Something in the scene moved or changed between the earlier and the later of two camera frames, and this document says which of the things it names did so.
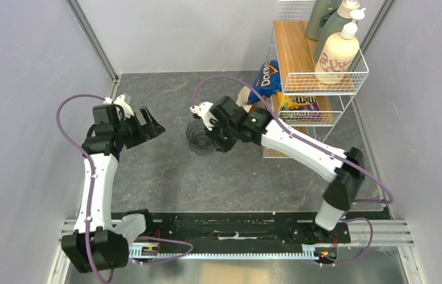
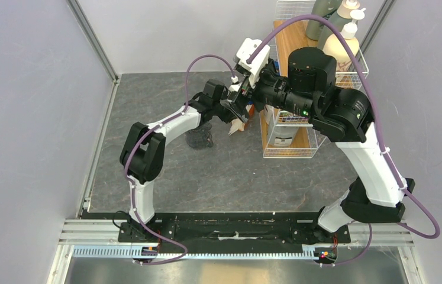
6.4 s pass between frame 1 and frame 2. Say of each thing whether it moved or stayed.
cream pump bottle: stayed
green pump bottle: stayed
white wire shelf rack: stayed
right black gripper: moved
